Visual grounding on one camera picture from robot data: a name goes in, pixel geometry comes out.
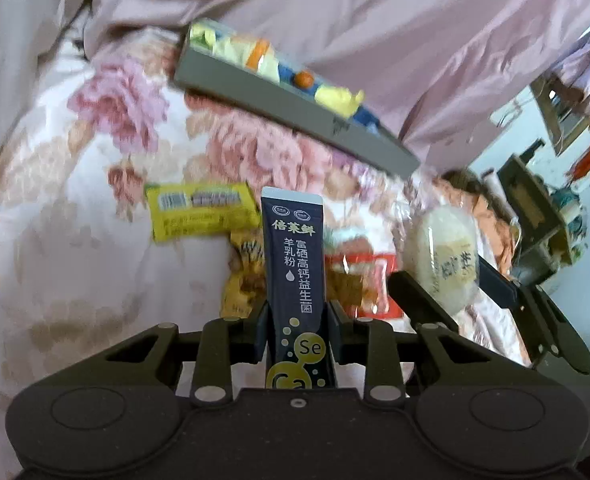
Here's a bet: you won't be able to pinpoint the floral blanket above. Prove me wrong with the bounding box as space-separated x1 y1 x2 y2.
0 0 536 480

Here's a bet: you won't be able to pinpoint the pale yellow packet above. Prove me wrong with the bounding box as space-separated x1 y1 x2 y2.
190 20 278 82

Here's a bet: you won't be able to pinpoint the blue printed bag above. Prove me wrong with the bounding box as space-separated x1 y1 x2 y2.
275 57 383 136

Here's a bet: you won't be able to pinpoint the dark blue stick packet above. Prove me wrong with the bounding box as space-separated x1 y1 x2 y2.
261 186 337 391

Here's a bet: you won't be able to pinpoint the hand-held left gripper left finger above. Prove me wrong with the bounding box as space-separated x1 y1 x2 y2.
76 301 271 407

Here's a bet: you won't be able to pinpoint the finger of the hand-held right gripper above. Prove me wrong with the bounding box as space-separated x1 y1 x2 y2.
475 255 520 312
389 270 460 335

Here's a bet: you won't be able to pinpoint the orange-yellow snack packet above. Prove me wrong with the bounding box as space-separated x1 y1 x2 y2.
222 232 268 318

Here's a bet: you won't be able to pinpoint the hanging clothes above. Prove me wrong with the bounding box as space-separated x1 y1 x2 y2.
550 15 590 116

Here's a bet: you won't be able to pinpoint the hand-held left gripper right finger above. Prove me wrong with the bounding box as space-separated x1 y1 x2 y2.
326 300 499 407

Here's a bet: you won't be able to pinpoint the yellow snack packet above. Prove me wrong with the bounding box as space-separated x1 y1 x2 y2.
145 181 262 243

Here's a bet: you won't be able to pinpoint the bright yellow packet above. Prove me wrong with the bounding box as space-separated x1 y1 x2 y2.
315 85 365 113

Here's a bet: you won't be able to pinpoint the round white pastry packet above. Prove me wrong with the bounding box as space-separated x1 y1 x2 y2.
397 202 480 316

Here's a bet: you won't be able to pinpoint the wooden stool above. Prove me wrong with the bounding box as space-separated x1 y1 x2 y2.
497 154 576 267

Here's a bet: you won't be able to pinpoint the orange cloth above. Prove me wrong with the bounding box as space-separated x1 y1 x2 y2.
442 170 518 273

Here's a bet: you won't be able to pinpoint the grey box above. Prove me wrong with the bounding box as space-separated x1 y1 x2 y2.
174 20 422 178

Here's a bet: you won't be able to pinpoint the pink curtain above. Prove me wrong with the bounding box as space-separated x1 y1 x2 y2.
88 0 590 171

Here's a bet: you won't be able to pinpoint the red clear snack packet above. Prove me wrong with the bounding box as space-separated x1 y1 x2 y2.
322 225 406 321

